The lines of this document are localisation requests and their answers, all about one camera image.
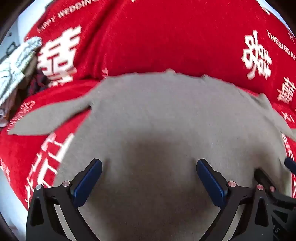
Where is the red printed blanket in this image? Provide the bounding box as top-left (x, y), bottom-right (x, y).
top-left (0, 0), bottom-right (296, 212)

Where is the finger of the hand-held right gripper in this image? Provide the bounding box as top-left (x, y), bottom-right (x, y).
top-left (254, 168), bottom-right (296, 241)
top-left (284, 158), bottom-right (296, 174)

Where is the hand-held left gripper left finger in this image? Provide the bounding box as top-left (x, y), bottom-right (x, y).
top-left (26, 159), bottom-right (103, 241)

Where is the white green patterned cloth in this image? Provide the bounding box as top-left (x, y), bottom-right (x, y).
top-left (0, 37), bottom-right (43, 105)

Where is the grey knit sweater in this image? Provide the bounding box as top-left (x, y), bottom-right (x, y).
top-left (8, 69), bottom-right (296, 241)

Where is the dark plaid cloth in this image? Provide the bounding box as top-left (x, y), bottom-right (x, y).
top-left (26, 68), bottom-right (51, 96)

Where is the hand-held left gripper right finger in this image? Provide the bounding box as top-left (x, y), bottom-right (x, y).
top-left (196, 159), bottom-right (275, 241)

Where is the brown cloth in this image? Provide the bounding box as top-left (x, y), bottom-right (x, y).
top-left (14, 56), bottom-right (38, 93)

